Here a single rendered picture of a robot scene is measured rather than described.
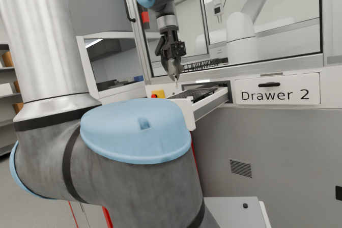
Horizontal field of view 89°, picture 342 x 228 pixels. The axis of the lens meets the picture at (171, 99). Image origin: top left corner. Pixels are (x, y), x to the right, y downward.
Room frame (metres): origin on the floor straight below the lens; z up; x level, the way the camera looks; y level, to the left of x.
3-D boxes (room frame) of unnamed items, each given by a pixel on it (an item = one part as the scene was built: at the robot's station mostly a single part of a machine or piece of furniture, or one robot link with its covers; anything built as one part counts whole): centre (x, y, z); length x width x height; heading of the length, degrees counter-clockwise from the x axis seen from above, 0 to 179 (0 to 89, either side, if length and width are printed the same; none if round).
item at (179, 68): (0.75, -0.06, 1.02); 0.06 x 0.03 x 0.09; 28
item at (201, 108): (0.81, -0.10, 0.86); 0.40 x 0.26 x 0.06; 137
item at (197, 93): (0.80, -0.09, 0.87); 0.22 x 0.18 x 0.06; 137
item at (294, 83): (0.67, -0.40, 0.87); 0.29 x 0.02 x 0.11; 47
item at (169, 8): (0.74, -0.04, 1.29); 0.09 x 0.08 x 0.11; 155
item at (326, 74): (1.21, -0.53, 0.87); 1.02 x 0.95 x 0.14; 47
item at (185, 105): (0.65, 0.05, 0.87); 0.29 x 0.02 x 0.11; 47
